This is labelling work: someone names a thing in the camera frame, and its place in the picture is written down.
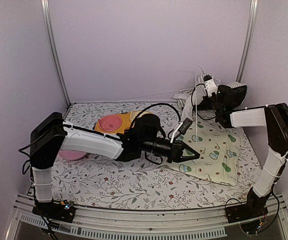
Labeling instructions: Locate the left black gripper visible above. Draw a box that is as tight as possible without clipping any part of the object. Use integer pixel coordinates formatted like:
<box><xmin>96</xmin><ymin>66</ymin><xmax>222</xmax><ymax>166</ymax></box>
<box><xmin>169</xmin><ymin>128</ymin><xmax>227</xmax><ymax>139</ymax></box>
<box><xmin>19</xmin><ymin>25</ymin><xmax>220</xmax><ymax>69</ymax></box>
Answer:
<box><xmin>141</xmin><ymin>137</ymin><xmax>200</xmax><ymax>163</ymax></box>

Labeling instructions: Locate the striped fabric pet tent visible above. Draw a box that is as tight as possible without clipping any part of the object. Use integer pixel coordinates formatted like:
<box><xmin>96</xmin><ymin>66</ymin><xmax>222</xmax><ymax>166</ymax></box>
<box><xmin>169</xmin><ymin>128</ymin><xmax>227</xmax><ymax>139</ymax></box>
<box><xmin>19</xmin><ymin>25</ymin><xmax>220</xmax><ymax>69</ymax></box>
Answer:
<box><xmin>173</xmin><ymin>73</ymin><xmax>247</xmax><ymax>119</ymax></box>

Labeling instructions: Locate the avocado print cushion mat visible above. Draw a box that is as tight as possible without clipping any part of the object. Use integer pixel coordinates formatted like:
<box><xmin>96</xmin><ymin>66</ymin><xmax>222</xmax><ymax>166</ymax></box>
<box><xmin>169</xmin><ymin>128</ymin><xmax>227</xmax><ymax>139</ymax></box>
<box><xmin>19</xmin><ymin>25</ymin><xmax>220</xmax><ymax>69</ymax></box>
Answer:
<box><xmin>168</xmin><ymin>123</ymin><xmax>241</xmax><ymax>186</ymax></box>

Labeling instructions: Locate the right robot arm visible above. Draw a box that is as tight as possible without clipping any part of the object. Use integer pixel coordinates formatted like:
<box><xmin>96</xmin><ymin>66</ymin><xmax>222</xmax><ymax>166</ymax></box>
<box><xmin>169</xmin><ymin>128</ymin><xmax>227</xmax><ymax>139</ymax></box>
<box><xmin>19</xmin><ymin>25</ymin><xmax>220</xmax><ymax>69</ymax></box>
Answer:
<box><xmin>206</xmin><ymin>85</ymin><xmax>288</xmax><ymax>198</ymax></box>

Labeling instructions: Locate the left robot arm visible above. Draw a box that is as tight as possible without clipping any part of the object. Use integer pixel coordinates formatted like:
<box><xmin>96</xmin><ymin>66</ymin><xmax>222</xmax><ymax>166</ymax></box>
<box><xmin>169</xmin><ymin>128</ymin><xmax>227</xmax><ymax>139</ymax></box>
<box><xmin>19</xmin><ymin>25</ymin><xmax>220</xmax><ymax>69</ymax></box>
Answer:
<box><xmin>29</xmin><ymin>111</ymin><xmax>200</xmax><ymax>217</ymax></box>

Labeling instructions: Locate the yellow double pet feeder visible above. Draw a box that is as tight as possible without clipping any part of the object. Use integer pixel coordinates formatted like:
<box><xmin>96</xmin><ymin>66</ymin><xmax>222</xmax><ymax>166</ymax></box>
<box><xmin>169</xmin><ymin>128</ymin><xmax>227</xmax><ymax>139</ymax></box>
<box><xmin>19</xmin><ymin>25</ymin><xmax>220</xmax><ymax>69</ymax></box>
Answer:
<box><xmin>94</xmin><ymin>111</ymin><xmax>149</xmax><ymax>133</ymax></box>

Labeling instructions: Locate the floral table cloth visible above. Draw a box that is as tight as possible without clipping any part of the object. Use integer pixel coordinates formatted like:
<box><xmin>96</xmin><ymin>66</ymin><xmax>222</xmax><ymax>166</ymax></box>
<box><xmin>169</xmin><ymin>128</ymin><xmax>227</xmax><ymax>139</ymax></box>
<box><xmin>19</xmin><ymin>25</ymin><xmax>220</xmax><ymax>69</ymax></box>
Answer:
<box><xmin>51</xmin><ymin>111</ymin><xmax>262</xmax><ymax>211</ymax></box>

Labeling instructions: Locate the cream bowl in feeder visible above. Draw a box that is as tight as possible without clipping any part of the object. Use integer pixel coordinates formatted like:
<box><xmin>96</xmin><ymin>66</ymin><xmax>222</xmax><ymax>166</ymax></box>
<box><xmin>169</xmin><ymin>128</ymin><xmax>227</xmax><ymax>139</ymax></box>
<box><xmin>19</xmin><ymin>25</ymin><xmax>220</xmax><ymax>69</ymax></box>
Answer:
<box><xmin>129</xmin><ymin>111</ymin><xmax>150</xmax><ymax>122</ymax></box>

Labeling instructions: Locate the pink bowl in feeder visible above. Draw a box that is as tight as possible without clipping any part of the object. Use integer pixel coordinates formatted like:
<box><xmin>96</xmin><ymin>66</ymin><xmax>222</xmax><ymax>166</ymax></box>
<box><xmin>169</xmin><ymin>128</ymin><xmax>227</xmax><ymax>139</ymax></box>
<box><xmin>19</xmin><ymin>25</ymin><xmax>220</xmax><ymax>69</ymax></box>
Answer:
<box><xmin>98</xmin><ymin>115</ymin><xmax>122</xmax><ymax>132</ymax></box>

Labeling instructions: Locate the pink round plate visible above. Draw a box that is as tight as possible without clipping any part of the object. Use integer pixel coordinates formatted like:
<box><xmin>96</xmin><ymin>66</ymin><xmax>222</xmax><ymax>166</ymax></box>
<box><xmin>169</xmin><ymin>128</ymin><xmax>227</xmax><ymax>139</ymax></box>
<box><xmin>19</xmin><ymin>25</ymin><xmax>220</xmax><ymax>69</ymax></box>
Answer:
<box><xmin>58</xmin><ymin>150</ymin><xmax>87</xmax><ymax>161</ymax></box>

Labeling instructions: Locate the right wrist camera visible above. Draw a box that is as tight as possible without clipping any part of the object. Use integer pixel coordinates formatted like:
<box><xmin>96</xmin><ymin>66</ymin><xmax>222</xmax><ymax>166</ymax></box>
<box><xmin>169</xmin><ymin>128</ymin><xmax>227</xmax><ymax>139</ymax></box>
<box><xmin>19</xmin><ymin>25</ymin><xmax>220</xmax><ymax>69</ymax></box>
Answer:
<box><xmin>203</xmin><ymin>74</ymin><xmax>218</xmax><ymax>98</ymax></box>

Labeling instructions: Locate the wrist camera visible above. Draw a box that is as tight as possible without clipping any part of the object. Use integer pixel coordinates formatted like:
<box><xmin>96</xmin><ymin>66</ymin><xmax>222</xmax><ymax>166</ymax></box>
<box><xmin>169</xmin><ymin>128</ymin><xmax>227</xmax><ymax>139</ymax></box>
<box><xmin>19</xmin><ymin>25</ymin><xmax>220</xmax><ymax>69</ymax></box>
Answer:
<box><xmin>203</xmin><ymin>74</ymin><xmax>218</xmax><ymax>98</ymax></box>
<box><xmin>170</xmin><ymin>117</ymin><xmax>193</xmax><ymax>143</ymax></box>

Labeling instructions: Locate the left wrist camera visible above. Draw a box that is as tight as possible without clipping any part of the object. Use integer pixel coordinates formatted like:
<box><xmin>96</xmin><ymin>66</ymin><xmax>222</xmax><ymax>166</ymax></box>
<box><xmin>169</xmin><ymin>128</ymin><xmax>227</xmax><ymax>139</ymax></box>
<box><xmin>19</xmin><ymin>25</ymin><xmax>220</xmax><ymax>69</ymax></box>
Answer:
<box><xmin>170</xmin><ymin>117</ymin><xmax>193</xmax><ymax>143</ymax></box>

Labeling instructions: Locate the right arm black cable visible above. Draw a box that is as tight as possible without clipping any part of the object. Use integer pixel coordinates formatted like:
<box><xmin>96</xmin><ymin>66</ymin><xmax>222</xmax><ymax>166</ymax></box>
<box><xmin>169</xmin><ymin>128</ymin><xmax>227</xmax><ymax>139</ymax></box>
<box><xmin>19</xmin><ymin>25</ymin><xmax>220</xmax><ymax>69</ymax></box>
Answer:
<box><xmin>190</xmin><ymin>83</ymin><xmax>232</xmax><ymax>121</ymax></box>

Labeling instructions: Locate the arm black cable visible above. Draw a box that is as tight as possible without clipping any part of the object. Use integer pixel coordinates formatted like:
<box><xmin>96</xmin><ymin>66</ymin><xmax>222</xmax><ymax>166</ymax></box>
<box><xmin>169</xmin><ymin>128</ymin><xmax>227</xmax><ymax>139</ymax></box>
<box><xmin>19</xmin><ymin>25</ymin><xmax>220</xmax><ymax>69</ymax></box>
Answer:
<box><xmin>131</xmin><ymin>102</ymin><xmax>184</xmax><ymax>165</ymax></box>
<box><xmin>190</xmin><ymin>83</ymin><xmax>232</xmax><ymax>121</ymax></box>

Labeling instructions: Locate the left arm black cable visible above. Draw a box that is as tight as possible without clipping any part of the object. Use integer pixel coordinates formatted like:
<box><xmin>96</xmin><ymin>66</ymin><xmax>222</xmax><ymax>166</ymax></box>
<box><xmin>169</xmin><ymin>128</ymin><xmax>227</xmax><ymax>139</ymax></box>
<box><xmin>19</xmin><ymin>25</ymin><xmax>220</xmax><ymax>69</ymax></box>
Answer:
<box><xmin>131</xmin><ymin>102</ymin><xmax>184</xmax><ymax>165</ymax></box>

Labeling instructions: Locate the right aluminium frame post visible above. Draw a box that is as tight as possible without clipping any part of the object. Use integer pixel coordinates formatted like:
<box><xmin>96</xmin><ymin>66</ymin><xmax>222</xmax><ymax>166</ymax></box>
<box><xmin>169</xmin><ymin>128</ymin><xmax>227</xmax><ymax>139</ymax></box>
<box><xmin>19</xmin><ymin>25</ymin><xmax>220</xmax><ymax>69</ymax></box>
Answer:
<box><xmin>236</xmin><ymin>0</ymin><xmax>259</xmax><ymax>83</ymax></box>

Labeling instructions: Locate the aluminium frame post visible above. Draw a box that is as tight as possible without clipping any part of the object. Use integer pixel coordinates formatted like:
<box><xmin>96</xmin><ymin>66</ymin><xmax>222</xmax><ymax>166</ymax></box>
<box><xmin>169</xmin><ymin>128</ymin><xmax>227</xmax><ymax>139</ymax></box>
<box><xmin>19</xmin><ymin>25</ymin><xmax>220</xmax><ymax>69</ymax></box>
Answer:
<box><xmin>40</xmin><ymin>0</ymin><xmax>71</xmax><ymax>108</ymax></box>
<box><xmin>236</xmin><ymin>0</ymin><xmax>259</xmax><ymax>83</ymax></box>

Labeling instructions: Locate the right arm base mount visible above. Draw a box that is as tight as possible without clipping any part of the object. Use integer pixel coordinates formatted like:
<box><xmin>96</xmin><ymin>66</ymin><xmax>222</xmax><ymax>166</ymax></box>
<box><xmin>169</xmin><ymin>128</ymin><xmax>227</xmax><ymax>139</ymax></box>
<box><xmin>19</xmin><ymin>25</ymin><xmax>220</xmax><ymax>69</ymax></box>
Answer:
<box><xmin>225</xmin><ymin>189</ymin><xmax>270</xmax><ymax>235</ymax></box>

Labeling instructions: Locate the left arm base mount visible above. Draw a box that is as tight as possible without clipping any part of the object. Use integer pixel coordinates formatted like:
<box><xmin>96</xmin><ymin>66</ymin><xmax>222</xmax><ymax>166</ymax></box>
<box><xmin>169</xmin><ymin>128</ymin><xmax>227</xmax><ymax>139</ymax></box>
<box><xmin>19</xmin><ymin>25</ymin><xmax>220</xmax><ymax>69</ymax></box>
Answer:
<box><xmin>32</xmin><ymin>201</ymin><xmax>76</xmax><ymax>223</ymax></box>

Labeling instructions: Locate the left aluminium frame post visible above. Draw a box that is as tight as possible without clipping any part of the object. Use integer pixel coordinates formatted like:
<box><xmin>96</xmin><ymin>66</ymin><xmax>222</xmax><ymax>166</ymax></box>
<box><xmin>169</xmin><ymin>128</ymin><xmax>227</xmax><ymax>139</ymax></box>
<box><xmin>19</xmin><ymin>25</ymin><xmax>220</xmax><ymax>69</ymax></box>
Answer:
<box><xmin>40</xmin><ymin>0</ymin><xmax>71</xmax><ymax>108</ymax></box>

